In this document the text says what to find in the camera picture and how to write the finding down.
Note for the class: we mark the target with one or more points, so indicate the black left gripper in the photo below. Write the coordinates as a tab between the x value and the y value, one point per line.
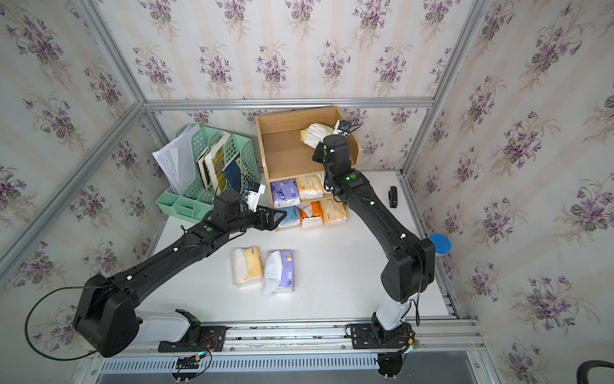
269	225

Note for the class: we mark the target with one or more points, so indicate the purple wet wipes pack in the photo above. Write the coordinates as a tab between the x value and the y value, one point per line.
285	193

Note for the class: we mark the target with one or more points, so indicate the orange yellow tissue pack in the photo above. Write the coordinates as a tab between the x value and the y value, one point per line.
246	267

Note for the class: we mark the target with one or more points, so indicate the purple white tissue pack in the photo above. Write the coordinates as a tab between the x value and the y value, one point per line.
279	273

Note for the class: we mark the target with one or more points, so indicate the green yellow tissue pack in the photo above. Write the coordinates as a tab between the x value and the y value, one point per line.
315	134

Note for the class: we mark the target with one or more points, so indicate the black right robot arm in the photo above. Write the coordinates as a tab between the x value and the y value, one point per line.
410	260

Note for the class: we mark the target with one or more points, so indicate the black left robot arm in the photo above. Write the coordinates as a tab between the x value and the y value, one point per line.
106	315

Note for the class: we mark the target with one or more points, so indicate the blue tissue pack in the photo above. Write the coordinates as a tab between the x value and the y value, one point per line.
292	218

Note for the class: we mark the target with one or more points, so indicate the orange white tissue pack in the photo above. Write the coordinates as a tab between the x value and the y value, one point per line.
310	215

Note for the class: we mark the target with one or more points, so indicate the wooden three-tier shelf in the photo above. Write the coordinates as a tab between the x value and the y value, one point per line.
284	155

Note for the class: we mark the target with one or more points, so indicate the beige tissue pack bottom shelf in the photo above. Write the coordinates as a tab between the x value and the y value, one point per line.
332	212

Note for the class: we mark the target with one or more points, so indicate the dark blue book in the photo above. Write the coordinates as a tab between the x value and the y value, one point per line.
232	173

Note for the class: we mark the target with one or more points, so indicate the yellow cover book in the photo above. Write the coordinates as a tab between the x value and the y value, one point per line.
215	163

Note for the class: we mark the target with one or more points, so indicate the green plastic file organizer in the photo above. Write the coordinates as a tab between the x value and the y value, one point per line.
196	200

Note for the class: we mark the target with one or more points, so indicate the white cover book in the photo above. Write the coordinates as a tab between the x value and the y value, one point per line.
202	168

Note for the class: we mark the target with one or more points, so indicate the small black stapler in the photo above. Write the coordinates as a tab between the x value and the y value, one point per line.
393	197

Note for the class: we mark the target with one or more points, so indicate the white paper stack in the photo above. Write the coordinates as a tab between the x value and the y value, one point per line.
176	160

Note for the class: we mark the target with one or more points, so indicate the blue-capped straw tube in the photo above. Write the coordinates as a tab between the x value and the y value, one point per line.
442	244

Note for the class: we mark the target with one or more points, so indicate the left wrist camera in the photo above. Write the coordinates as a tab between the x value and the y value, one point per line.
254	190

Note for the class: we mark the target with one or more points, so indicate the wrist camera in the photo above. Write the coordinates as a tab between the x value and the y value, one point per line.
254	190
343	127

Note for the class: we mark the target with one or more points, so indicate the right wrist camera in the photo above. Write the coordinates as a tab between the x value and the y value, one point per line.
343	127

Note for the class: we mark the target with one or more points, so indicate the aluminium rail frame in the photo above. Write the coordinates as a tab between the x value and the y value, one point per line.
445	351

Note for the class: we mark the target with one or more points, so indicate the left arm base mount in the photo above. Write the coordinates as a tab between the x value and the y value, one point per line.
197	339

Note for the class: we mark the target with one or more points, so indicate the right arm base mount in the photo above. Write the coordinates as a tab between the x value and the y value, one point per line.
370	336

